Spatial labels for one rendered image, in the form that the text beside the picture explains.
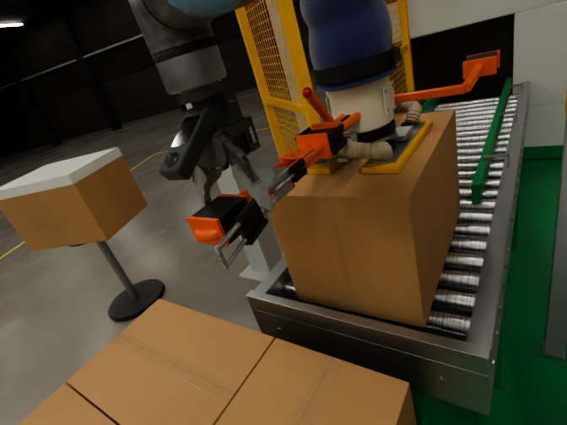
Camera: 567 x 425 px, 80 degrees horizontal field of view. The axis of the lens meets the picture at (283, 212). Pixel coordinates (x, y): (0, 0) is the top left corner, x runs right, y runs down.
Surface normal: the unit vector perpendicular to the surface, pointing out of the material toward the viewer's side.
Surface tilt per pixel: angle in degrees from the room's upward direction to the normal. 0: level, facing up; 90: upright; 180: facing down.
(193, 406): 0
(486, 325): 0
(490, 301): 0
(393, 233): 90
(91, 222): 90
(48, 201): 90
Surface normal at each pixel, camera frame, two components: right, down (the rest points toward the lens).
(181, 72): -0.05, 0.47
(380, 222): -0.51, 0.52
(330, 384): -0.27, -0.85
